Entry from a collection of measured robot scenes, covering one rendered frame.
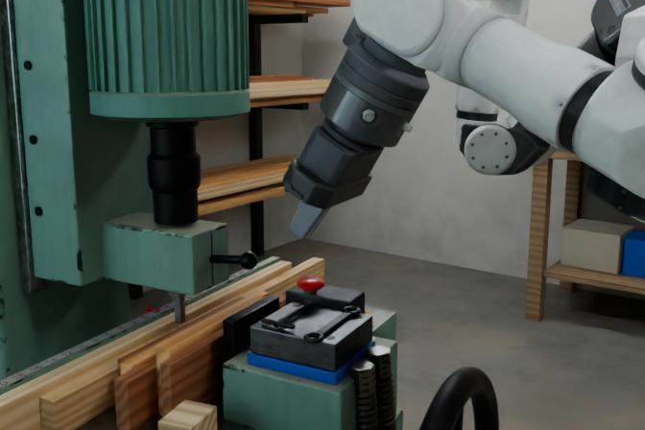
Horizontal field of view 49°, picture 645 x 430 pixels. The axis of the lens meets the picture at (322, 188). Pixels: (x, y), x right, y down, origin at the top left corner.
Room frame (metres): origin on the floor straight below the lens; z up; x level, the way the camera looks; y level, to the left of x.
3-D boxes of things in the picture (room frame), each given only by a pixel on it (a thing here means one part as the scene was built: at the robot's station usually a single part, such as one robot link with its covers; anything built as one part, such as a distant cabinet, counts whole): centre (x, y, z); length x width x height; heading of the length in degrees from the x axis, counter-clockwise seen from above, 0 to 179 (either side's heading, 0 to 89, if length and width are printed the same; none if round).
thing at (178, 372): (0.75, 0.10, 0.93); 0.23 x 0.01 x 0.07; 152
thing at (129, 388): (0.74, 0.14, 0.93); 0.22 x 0.02 x 0.05; 152
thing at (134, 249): (0.82, 0.19, 1.03); 0.14 x 0.07 x 0.09; 62
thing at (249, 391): (0.70, 0.01, 0.91); 0.15 x 0.14 x 0.09; 152
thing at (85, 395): (0.87, 0.13, 0.92); 0.55 x 0.02 x 0.04; 152
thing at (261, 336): (0.70, 0.00, 0.99); 0.13 x 0.11 x 0.06; 152
